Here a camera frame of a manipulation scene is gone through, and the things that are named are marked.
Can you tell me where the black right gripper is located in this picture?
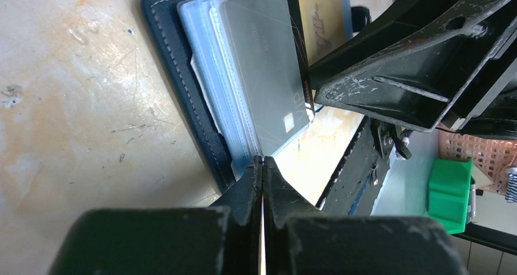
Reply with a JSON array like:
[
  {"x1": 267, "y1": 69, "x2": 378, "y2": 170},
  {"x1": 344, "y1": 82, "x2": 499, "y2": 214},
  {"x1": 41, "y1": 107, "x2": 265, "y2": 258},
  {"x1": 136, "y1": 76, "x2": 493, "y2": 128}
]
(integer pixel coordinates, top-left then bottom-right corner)
[{"x1": 310, "y1": 0, "x2": 516, "y2": 138}]

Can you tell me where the navy blue card holder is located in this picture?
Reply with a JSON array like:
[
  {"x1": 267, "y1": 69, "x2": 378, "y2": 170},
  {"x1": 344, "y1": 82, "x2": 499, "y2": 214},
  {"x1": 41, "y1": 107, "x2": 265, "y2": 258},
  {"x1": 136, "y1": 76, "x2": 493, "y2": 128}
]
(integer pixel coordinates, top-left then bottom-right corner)
[{"x1": 140, "y1": 0, "x2": 352, "y2": 195}]

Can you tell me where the black credit card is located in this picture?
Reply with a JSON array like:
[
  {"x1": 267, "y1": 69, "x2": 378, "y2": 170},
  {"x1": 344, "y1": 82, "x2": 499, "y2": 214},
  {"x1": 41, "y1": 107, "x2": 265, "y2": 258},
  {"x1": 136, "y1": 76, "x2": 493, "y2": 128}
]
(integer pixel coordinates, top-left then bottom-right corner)
[{"x1": 219, "y1": 0, "x2": 312, "y2": 156}]

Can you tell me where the green bin under table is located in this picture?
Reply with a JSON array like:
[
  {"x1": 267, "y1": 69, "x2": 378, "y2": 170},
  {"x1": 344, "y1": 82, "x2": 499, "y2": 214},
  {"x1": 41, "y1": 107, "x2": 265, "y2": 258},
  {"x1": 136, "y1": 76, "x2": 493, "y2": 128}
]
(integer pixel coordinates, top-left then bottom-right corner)
[{"x1": 427, "y1": 159, "x2": 473, "y2": 234}]

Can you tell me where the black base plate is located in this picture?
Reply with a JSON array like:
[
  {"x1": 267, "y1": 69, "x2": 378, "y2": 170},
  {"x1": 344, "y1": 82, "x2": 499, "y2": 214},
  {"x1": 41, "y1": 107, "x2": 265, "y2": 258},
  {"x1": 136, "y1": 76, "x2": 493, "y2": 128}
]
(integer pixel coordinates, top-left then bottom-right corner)
[{"x1": 316, "y1": 117, "x2": 413, "y2": 216}]

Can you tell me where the pink perforated basket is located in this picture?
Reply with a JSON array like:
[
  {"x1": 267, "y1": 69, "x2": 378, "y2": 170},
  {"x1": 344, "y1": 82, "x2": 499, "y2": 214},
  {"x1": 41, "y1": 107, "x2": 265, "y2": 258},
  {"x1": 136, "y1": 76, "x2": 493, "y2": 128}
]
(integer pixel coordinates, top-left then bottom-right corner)
[{"x1": 438, "y1": 129, "x2": 516, "y2": 196}]

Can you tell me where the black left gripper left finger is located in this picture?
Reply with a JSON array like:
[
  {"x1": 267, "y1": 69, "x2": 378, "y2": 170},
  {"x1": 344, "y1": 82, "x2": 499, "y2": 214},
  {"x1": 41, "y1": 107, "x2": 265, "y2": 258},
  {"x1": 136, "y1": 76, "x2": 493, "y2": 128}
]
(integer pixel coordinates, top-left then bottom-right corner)
[{"x1": 49, "y1": 156, "x2": 263, "y2": 274}]

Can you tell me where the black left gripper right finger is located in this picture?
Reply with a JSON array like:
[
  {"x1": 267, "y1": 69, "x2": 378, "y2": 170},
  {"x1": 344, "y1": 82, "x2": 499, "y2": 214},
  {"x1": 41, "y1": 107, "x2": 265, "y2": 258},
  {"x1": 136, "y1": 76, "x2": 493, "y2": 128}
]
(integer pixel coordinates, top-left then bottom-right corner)
[{"x1": 262, "y1": 157, "x2": 468, "y2": 274}]

